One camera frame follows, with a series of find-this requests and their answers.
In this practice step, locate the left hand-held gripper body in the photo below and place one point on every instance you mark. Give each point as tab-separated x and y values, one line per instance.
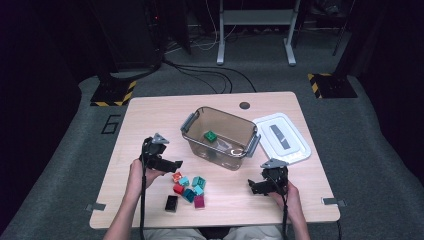
153	150

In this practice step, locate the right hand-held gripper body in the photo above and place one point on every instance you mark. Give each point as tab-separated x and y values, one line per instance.
276	176

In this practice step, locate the light teal toy block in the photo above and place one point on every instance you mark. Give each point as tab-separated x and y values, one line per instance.
184	181
199	190

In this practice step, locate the red toy block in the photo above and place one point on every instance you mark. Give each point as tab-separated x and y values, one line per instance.
178	189

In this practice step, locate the wide teal toy block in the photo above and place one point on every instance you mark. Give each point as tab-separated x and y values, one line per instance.
199	182

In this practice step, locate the dark teal toy block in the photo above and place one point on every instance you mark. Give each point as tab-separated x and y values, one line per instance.
189	195

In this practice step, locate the green toy block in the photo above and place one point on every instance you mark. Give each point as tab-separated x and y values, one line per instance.
210	136

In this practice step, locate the white container lid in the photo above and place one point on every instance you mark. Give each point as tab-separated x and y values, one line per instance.
293	133

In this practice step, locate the clear plastic storage container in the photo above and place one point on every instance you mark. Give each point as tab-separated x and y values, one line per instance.
226	123

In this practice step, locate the person's left hand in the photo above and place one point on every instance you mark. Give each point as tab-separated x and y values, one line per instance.
136	176

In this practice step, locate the person's right hand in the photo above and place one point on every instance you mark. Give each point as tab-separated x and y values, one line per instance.
293	203

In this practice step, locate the black toy block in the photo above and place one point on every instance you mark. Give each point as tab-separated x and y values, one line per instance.
171	203

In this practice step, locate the magenta toy block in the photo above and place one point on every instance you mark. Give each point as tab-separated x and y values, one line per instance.
199	202

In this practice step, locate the person's beige shorts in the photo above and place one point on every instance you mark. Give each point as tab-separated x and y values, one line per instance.
173	234

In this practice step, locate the dark cabinet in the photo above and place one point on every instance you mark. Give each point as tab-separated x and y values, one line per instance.
133	33

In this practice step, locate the grey table bracket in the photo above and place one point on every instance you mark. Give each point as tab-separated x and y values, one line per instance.
333	201
96	207

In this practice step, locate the black yellow striped base plate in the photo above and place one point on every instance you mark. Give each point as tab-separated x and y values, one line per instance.
113	93
333	86

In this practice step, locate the white metal desk frame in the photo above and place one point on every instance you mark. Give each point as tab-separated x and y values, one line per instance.
256	16

